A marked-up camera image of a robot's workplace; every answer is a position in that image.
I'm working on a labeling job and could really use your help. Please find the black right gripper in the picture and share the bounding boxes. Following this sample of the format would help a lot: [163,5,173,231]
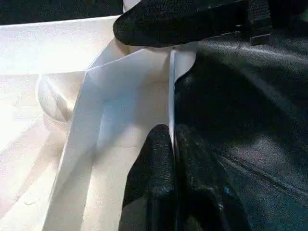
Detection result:
[236,0,308,46]

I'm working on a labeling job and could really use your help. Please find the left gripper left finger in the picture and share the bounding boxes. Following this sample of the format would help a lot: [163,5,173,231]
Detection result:
[118,124,177,231]

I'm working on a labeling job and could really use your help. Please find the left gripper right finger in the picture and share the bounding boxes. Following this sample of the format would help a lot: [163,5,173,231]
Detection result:
[175,124,253,231]

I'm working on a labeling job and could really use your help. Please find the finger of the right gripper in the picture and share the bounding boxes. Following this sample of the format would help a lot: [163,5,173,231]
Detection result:
[113,0,251,49]

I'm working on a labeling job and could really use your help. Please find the white plastic table leg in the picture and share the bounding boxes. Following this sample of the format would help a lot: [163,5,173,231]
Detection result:
[123,0,141,13]

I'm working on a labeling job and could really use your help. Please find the white plastic table top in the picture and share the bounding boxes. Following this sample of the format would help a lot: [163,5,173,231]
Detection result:
[0,14,198,231]

